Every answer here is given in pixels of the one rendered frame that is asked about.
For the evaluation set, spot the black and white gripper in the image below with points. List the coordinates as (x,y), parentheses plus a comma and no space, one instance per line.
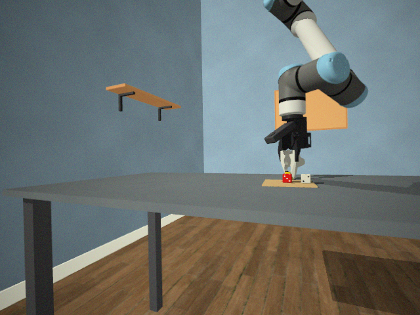
(294,141)

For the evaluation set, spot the tan flat mat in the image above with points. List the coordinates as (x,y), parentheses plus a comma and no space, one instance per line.
(295,183)

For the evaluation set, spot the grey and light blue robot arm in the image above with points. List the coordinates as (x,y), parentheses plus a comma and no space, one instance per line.
(329,71)

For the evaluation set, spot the red die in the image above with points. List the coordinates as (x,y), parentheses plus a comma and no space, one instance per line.
(287,178)

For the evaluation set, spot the white die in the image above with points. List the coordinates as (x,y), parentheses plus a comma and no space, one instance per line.
(305,178)

